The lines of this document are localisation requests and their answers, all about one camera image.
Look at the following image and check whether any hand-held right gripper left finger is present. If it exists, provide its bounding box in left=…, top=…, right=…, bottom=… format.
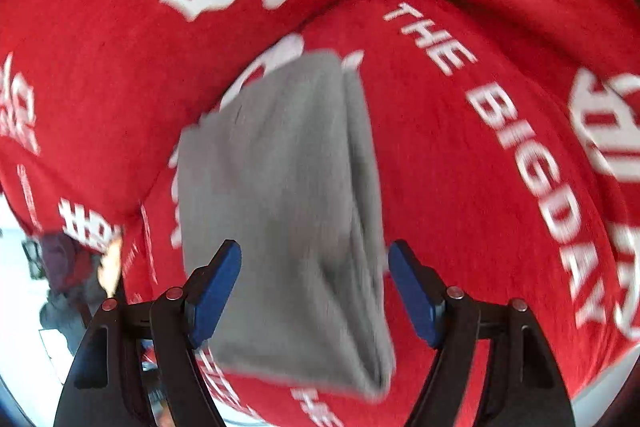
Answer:
left=52, top=239, right=243, bottom=427

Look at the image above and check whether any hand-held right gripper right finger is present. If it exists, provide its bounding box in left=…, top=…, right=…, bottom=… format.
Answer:
left=387, top=239, right=574, bottom=427

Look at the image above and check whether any grey sweater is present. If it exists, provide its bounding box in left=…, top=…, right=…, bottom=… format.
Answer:
left=177, top=49, right=398, bottom=401

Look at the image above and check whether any red printed sofa cover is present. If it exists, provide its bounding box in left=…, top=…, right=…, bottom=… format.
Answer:
left=0, top=0, right=640, bottom=427

